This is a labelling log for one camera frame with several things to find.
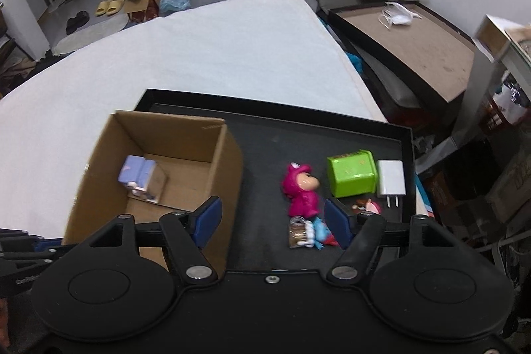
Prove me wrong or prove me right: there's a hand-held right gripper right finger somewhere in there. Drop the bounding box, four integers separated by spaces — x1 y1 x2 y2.
324 197 463 283

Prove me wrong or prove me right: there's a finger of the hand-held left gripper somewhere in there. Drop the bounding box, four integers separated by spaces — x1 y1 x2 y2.
0 229 63 256

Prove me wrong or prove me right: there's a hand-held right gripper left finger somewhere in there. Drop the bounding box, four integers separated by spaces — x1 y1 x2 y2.
81 195 223 283

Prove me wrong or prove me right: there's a small blue red toy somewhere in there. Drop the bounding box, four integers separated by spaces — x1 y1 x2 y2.
312 218 340 251

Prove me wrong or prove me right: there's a small brown-haired doll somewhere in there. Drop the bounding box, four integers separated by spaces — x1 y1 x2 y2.
352 198 383 216

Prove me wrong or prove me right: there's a pink hooded figurine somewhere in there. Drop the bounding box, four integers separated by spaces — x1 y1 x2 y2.
282 162 321 219

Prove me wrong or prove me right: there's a green cube toy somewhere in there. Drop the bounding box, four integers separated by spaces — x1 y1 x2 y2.
326 149 378 199

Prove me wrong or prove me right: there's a white toy block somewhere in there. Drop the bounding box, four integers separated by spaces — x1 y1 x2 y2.
375 159 406 209

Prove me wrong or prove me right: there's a black shallow tray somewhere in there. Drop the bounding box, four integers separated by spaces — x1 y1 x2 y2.
133 89 417 272

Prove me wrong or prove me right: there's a brown cardboard box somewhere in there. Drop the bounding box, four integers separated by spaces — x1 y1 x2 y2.
62 110 244 272

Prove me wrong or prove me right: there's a purple toy block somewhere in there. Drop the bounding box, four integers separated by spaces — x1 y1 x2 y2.
119 156 158 200

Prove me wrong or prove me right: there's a large brown-lined black tray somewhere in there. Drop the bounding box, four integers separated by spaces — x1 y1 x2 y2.
328 1 476 115

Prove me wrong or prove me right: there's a white plastic bag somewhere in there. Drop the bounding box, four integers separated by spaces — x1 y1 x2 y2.
378 2 422 30

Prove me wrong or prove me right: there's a round pale rug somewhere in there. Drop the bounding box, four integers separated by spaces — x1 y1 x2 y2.
54 12 127 56

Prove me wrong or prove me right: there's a blue plastic bag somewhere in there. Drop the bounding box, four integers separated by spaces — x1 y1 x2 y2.
160 0 192 17

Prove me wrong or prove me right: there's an open floor cardboard box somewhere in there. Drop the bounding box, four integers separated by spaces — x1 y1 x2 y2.
118 0 167 23

